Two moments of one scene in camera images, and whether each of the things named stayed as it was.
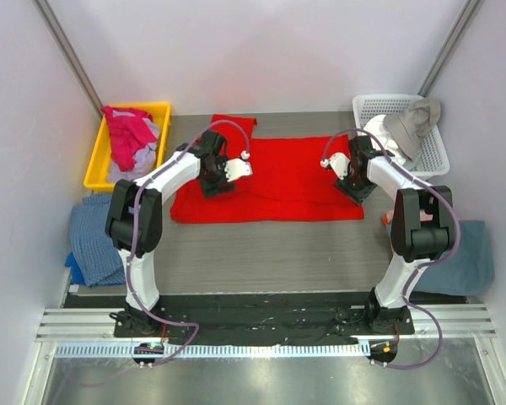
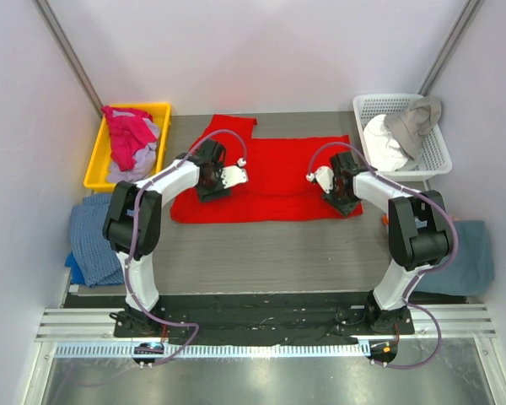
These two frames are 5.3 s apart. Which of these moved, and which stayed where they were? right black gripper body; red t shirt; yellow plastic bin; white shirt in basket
Moved: right black gripper body
Stayed: white shirt in basket; red t shirt; yellow plastic bin
